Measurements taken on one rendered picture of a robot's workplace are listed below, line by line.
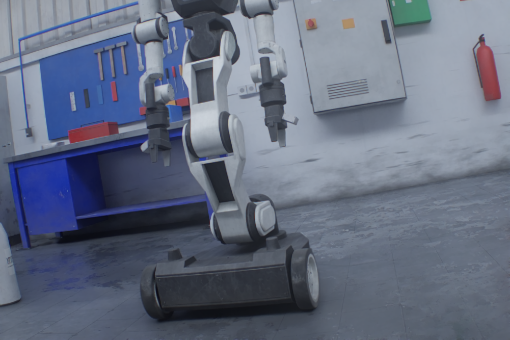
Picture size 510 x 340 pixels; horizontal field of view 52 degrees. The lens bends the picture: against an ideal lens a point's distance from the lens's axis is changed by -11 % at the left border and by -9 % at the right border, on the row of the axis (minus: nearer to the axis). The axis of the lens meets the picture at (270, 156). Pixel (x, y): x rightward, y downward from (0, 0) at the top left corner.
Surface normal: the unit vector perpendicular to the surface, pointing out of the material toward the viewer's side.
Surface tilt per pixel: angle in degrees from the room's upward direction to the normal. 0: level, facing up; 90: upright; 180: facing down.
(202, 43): 90
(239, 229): 106
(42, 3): 90
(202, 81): 80
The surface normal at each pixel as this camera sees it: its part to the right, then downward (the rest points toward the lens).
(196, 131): -0.28, -0.22
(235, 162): -0.21, 0.22
